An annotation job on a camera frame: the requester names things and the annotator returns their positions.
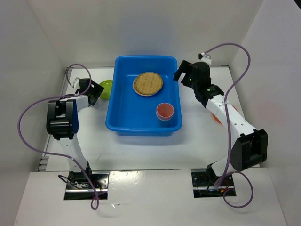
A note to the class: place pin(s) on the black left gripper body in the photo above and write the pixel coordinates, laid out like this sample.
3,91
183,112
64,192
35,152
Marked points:
95,91

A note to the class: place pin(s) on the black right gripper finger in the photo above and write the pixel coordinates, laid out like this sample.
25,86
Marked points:
185,68
186,81

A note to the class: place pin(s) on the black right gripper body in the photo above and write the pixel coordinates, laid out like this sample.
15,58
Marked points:
194,84

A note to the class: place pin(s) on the green plastic plate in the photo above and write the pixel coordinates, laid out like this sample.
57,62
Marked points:
106,93

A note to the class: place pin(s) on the pink plastic cup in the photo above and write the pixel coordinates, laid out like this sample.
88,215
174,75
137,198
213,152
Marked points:
165,111

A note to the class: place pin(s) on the light woven bamboo tray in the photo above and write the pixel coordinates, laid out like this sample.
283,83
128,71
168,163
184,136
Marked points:
148,82

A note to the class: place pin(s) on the orange woven bamboo tray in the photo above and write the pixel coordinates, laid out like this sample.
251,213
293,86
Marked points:
144,95

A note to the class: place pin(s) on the orange plastic bowl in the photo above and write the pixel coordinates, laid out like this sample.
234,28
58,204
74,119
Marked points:
217,120

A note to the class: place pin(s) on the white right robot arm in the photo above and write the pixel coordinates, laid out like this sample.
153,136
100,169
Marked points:
248,145

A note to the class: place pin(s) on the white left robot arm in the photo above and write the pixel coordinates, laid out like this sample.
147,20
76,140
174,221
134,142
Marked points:
71,148

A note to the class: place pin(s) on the blue plastic bin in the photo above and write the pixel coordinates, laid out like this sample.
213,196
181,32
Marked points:
130,114

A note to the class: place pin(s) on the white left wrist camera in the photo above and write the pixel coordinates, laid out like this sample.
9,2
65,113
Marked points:
75,83

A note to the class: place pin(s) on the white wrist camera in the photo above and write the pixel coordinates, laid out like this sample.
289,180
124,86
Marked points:
75,83
205,58

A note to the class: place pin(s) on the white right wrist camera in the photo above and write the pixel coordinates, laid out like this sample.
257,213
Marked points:
205,58

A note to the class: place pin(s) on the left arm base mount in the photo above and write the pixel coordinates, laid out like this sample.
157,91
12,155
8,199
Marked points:
78,187

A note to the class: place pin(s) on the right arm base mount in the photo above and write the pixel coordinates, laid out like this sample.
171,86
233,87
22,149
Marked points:
204,188

